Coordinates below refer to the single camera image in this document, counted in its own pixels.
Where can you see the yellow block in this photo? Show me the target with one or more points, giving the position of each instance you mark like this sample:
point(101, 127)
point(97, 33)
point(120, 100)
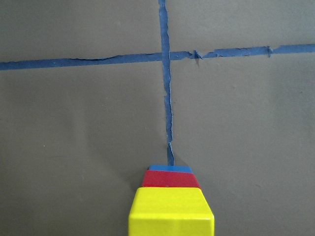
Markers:
point(170, 211)

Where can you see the red block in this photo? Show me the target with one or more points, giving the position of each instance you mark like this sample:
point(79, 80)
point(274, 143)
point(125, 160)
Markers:
point(169, 179)

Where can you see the blue block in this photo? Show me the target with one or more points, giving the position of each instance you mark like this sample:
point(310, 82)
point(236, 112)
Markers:
point(181, 169)

